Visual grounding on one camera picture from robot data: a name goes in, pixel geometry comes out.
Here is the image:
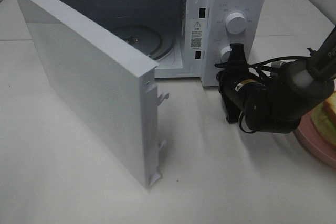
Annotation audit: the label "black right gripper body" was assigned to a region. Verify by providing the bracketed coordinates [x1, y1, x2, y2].
[219, 61, 265, 124]

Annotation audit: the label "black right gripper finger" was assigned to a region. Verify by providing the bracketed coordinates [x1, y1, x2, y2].
[228, 43, 247, 65]

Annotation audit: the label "sandwich with lettuce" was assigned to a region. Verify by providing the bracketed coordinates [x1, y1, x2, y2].
[311, 91, 335, 148]

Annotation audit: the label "pink round plate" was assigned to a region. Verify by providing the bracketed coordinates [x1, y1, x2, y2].
[293, 111, 335, 169]

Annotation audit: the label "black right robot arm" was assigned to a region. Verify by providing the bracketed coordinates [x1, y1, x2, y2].
[215, 30, 335, 134]

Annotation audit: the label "lower white timer knob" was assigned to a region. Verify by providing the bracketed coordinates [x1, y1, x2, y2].
[220, 46, 232, 63]

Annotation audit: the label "upper white power knob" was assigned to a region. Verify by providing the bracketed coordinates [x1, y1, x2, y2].
[225, 11, 247, 35]

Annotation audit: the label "white microwave oven body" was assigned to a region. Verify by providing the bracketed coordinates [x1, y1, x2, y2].
[60, 0, 264, 87]

